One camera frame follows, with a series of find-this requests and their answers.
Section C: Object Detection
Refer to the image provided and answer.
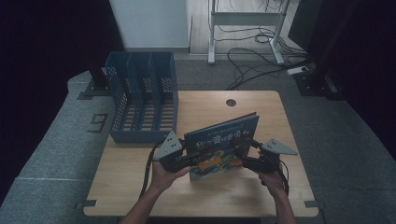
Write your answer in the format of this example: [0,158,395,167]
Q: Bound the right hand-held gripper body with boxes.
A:
[247,138,299,175]

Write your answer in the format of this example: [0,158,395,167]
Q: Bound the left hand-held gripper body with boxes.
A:
[154,130,189,174]

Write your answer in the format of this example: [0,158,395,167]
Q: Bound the colourful children's picture book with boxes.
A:
[183,111,261,183]

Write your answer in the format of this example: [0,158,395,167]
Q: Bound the person's right hand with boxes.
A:
[256,167,290,200]

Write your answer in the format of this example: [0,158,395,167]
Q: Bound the person's left hand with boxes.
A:
[149,160,192,196]

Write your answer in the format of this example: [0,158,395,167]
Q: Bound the blue plastic file rack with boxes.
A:
[105,50,179,145]

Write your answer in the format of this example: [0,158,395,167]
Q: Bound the black stand base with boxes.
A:
[77,65,112,101]
[293,63,344,101]

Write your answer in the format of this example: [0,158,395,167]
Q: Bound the white power strip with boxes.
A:
[286,65,310,77]

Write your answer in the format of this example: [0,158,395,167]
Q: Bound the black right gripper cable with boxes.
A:
[277,159,291,198]

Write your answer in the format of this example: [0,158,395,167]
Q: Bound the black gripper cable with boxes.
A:
[277,159,291,198]
[139,140,165,199]

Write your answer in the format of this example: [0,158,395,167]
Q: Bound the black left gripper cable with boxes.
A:
[139,140,165,199]

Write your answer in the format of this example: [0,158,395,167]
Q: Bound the black floor cables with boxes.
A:
[214,0,314,91]

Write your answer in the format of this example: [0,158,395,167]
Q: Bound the white metal desk frame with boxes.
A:
[207,0,291,65]

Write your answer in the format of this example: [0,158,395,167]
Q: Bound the white wall panel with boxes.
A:
[108,0,191,50]

